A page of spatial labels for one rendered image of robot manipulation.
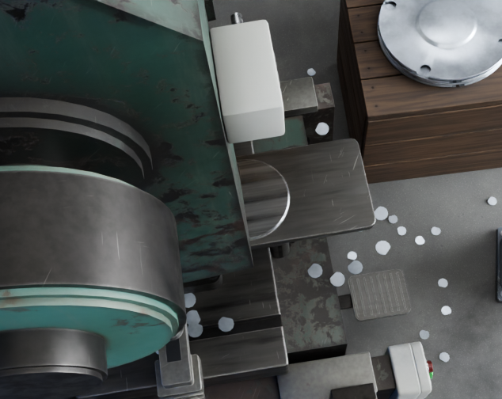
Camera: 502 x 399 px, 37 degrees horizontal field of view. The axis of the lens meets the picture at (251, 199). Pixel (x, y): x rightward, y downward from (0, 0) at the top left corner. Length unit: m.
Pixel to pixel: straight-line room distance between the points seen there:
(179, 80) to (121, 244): 0.10
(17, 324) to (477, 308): 1.53
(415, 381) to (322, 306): 0.17
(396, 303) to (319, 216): 0.64
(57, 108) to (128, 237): 0.08
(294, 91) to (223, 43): 0.79
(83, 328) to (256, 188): 0.66
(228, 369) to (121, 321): 0.66
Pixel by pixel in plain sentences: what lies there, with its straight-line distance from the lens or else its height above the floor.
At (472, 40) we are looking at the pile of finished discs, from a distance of 1.70.
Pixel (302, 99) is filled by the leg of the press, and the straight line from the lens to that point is 1.28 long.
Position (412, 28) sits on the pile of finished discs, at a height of 0.38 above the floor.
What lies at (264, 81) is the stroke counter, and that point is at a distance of 0.49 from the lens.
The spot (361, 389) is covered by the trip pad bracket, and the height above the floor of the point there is 0.71.
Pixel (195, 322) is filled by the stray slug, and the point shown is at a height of 0.71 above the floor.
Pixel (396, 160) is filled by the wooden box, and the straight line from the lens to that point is 1.82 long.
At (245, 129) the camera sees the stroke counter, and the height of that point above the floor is 1.31.
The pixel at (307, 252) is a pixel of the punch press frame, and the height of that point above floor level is 0.64.
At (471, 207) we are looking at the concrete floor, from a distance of 1.93.
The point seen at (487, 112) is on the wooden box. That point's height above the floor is 0.30.
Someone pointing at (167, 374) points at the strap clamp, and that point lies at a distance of 1.02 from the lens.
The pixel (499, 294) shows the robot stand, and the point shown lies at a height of 0.02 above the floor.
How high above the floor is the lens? 1.75
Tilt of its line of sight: 66 degrees down
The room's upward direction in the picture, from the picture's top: 10 degrees counter-clockwise
